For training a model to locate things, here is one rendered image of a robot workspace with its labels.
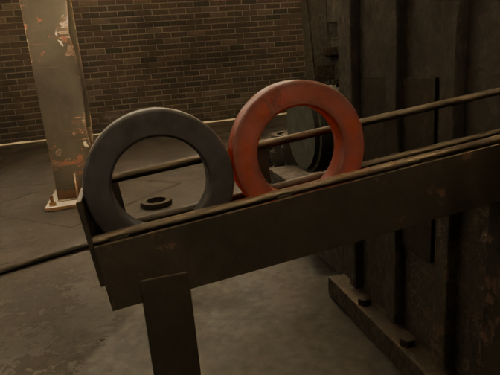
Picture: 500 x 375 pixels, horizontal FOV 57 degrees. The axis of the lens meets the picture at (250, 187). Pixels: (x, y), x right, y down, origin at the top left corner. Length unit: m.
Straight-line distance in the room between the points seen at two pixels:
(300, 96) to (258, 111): 0.06
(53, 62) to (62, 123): 0.37
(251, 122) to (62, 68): 2.57
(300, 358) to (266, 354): 0.09
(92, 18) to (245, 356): 5.75
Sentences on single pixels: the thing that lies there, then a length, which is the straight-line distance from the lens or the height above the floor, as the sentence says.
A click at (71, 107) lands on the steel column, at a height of 0.61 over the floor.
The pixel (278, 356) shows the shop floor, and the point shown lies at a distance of 1.36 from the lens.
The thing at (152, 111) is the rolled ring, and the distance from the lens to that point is 0.56.
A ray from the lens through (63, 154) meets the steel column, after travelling 3.14.
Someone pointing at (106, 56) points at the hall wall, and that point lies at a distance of 6.64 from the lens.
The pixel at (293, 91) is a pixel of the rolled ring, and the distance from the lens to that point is 0.59.
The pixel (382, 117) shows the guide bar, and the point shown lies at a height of 0.70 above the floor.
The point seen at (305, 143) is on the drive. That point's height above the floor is 0.44.
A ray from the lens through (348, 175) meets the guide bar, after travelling 0.62.
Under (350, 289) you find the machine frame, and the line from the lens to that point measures 1.53.
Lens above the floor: 0.79
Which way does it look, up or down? 15 degrees down
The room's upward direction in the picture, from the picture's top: 5 degrees counter-clockwise
